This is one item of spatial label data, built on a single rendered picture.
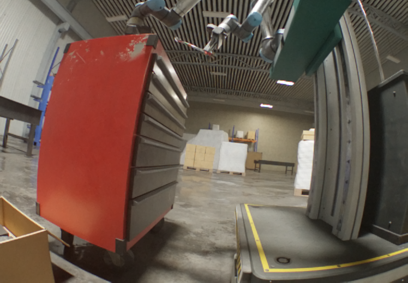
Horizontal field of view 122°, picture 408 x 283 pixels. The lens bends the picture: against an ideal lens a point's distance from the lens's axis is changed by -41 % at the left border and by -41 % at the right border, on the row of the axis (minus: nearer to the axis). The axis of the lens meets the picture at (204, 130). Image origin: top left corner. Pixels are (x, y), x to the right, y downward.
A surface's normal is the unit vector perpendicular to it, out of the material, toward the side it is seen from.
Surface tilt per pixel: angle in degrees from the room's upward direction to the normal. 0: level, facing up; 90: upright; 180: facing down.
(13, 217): 90
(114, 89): 90
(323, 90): 90
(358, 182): 90
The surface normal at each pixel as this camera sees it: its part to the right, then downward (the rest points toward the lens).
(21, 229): -0.09, -0.16
